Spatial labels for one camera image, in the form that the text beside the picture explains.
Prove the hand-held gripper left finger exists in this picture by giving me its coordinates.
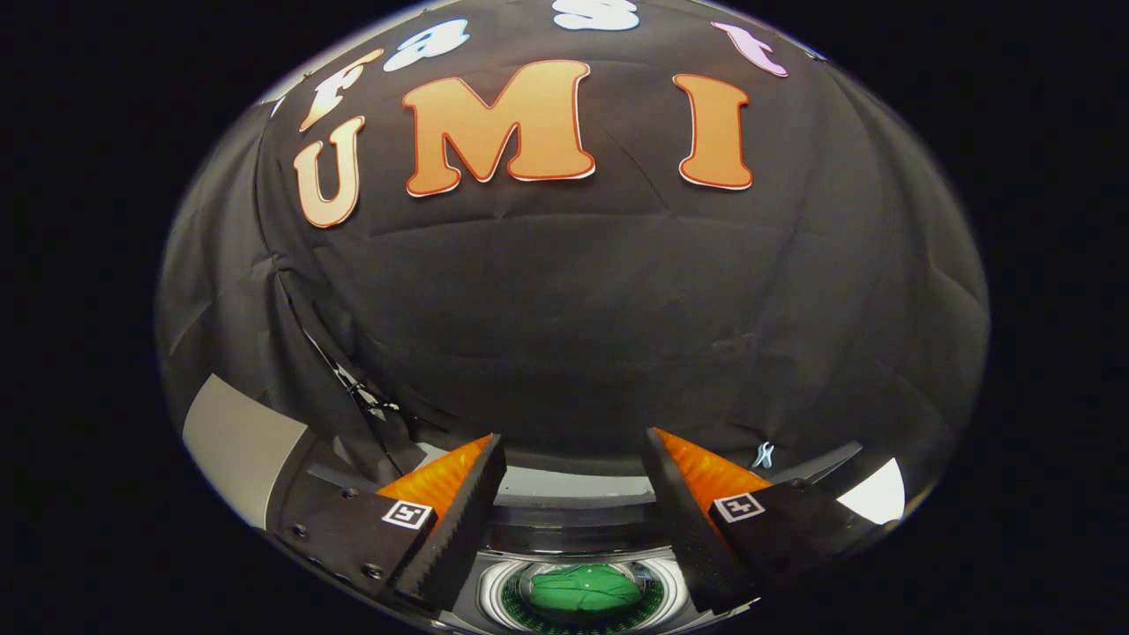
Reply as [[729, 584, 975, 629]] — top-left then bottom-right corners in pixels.
[[276, 432, 509, 616]]

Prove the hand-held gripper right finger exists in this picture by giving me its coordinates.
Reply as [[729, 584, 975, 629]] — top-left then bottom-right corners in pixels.
[[641, 428, 883, 616]]

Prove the small grey washing machine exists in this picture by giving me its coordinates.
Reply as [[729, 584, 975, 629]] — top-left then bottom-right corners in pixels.
[[304, 437, 870, 634]]

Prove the green buttoned shirt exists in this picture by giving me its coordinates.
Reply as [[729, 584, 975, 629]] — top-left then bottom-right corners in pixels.
[[527, 564, 645, 615]]

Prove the white board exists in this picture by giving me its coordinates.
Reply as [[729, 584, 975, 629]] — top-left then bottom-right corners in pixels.
[[836, 457, 907, 527]]

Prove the black backdrop cloth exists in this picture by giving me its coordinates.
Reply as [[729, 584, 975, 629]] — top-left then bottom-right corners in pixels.
[[157, 0, 991, 530]]

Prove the grey board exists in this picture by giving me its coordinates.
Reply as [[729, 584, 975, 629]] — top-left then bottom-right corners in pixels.
[[182, 374, 311, 532]]

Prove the thin black cable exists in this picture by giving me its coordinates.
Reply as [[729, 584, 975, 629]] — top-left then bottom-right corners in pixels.
[[278, 273, 407, 482]]

